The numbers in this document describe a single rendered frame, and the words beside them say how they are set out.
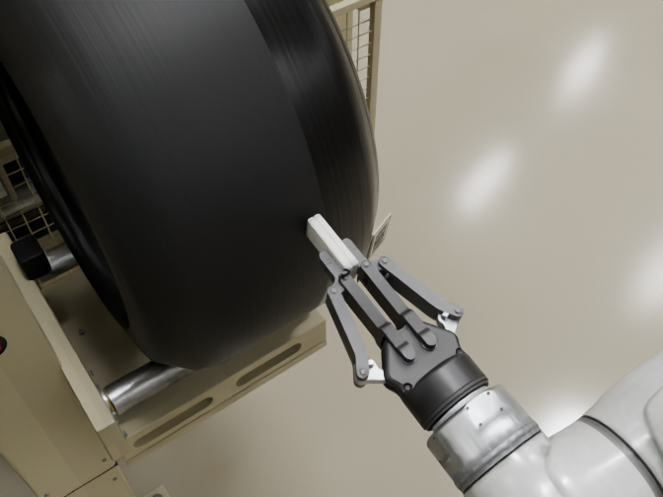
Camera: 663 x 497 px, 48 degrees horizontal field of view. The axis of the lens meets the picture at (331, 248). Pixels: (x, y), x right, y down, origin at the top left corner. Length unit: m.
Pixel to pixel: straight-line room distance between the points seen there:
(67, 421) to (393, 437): 1.05
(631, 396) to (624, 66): 2.62
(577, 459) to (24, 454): 0.82
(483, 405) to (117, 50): 0.44
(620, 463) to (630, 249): 1.91
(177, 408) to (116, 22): 0.60
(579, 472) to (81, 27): 0.56
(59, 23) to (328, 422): 1.51
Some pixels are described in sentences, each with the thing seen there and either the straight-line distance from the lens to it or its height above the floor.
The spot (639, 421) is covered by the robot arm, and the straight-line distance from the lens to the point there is 0.68.
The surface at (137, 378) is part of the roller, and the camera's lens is 1.09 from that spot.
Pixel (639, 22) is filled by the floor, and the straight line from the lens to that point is 3.52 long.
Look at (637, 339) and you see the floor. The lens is 2.34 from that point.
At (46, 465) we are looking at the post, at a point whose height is 0.74.
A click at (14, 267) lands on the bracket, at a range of 1.22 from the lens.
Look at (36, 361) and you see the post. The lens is 1.06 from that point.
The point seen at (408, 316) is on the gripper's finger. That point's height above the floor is 1.25.
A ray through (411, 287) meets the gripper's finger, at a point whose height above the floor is 1.25.
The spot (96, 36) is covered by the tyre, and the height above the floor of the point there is 1.45.
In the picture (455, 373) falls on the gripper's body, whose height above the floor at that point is 1.26.
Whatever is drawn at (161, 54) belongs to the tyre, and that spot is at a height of 1.43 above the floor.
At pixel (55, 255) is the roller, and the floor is 0.92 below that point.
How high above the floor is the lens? 1.84
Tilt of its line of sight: 51 degrees down
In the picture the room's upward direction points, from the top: straight up
